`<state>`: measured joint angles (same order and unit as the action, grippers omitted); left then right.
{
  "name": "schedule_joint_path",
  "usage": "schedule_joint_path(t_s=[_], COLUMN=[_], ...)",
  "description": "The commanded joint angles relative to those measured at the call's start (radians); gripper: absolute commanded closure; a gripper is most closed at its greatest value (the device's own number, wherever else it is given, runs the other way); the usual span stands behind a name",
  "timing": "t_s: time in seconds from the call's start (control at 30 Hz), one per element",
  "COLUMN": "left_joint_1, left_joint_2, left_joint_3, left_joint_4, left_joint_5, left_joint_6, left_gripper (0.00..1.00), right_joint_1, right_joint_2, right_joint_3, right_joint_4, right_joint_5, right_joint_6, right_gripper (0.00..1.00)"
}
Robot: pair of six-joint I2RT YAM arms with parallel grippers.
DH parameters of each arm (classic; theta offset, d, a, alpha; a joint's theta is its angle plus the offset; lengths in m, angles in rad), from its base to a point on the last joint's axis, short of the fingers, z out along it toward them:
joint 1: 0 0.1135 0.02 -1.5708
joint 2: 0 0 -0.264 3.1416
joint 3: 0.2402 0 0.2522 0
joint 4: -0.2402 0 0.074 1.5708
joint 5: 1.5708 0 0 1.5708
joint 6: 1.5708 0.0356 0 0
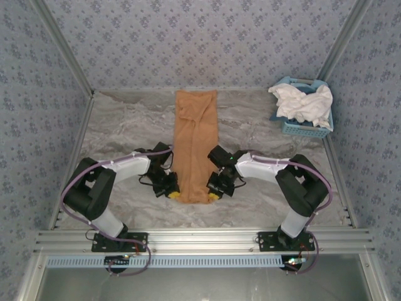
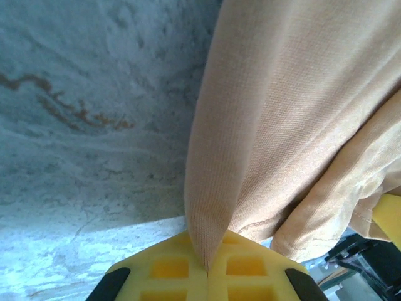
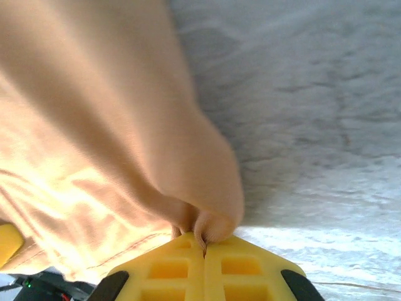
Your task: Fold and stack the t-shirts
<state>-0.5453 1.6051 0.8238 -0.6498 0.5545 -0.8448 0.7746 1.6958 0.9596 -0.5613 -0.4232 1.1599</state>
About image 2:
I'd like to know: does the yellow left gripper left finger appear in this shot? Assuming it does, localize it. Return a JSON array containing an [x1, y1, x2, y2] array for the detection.
[[90, 231, 209, 301]]

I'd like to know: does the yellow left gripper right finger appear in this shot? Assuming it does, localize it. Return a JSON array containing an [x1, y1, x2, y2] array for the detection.
[[206, 230, 329, 301]]

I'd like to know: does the orange printed t-shirt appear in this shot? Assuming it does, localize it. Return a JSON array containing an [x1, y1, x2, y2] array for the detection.
[[184, 0, 401, 273]]

